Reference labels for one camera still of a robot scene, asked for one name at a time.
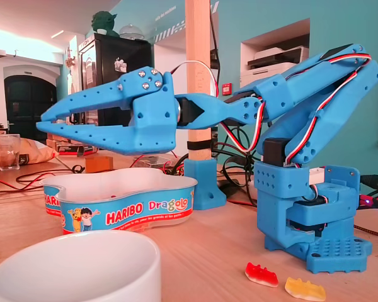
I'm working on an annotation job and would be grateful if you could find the glass dome cover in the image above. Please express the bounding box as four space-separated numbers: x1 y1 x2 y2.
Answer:
118 24 145 40

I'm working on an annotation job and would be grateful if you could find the orange snack bag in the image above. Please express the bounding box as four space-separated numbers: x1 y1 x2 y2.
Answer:
0 131 59 167

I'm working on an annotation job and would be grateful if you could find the white office printer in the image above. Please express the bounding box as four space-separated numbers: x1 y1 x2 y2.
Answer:
240 46 310 89

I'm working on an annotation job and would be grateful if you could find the thin red cable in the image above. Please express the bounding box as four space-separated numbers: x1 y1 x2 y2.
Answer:
0 171 56 193

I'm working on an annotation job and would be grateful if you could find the clear drinking glass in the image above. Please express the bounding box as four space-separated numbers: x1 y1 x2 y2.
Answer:
0 133 21 172

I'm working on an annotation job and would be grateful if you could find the dark arched door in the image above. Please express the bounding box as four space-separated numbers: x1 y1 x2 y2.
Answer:
3 74 58 139

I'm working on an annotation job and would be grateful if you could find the black fridge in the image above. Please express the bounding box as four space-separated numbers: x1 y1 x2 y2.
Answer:
78 33 154 126

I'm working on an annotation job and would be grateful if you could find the clear Haribo candy tub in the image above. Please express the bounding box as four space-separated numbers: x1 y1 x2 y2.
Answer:
40 167 198 235

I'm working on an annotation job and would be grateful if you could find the white ceramic mug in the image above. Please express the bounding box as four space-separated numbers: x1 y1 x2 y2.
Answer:
0 230 161 302

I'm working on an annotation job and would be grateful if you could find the yellow gummy candy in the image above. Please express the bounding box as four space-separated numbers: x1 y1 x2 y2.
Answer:
284 276 327 302

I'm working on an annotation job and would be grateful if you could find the flat black red box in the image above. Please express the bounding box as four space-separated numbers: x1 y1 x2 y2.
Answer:
47 138 98 157

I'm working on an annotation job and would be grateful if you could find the wooden camera post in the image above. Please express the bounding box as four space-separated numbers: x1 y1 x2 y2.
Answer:
185 0 212 161

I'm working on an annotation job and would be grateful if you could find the blue printed post base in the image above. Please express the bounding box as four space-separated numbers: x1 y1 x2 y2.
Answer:
184 158 227 210

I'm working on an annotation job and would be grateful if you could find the small wooden block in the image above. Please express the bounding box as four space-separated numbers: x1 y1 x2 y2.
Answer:
84 155 114 174

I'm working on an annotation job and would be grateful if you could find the black strap on post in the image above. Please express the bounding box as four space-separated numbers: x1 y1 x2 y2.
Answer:
187 141 212 152

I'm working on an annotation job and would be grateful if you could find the red gummy candy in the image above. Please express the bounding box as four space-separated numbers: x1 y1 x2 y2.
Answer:
244 262 280 288

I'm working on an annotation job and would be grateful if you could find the black cable bundle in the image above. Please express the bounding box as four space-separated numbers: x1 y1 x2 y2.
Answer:
212 122 259 205

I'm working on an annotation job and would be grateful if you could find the green Yoda figure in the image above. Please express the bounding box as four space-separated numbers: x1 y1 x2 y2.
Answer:
91 11 119 38

